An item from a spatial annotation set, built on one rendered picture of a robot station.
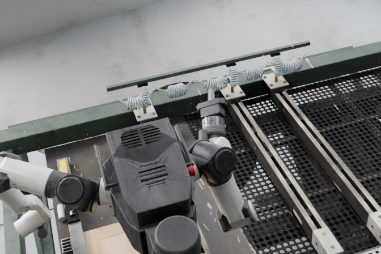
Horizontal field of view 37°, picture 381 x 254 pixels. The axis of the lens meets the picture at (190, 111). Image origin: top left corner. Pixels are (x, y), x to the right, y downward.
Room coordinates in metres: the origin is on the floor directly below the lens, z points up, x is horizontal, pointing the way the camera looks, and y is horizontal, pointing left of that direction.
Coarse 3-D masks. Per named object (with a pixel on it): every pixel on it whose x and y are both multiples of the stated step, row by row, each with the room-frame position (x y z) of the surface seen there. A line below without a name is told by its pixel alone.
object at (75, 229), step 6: (66, 162) 2.40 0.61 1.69; (78, 222) 2.21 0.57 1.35; (72, 228) 2.19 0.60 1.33; (78, 228) 2.19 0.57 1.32; (72, 234) 2.17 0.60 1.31; (78, 234) 2.17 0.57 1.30; (72, 240) 2.16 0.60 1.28; (78, 240) 2.16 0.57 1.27; (72, 246) 2.14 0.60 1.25; (78, 246) 2.14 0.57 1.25; (84, 246) 2.14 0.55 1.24; (78, 252) 2.13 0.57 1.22; (84, 252) 2.13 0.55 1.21
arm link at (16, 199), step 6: (0, 156) 1.67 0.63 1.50; (0, 162) 1.66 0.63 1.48; (6, 192) 1.74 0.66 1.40; (12, 192) 1.76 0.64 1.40; (18, 192) 1.79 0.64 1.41; (0, 198) 1.76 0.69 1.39; (6, 198) 1.76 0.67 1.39; (12, 198) 1.77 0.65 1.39; (18, 198) 1.79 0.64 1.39; (24, 198) 1.82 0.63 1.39; (6, 204) 1.79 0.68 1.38; (12, 204) 1.79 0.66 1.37; (18, 204) 1.80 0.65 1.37
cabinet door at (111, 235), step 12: (96, 228) 2.22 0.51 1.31; (108, 228) 2.22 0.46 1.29; (120, 228) 2.22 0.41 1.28; (84, 240) 2.19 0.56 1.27; (96, 240) 2.19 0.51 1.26; (108, 240) 2.19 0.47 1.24; (120, 240) 2.19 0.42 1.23; (96, 252) 2.16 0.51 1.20; (108, 252) 2.16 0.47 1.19; (120, 252) 2.16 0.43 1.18; (132, 252) 2.16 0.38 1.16
